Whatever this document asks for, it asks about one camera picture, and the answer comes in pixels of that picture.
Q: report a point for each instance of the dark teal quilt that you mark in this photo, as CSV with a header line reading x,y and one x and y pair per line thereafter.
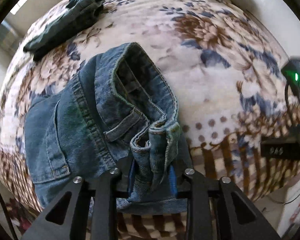
x,y
80,15

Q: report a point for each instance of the floral bed blanket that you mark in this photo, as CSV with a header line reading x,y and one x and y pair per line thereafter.
x,y
223,69

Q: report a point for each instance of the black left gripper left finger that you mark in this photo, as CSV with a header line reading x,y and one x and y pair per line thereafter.
x,y
66,217

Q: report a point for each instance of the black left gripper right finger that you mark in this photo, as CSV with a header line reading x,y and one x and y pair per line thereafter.
x,y
217,209

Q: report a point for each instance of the blue denim jeans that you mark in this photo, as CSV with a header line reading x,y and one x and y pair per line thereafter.
x,y
118,104

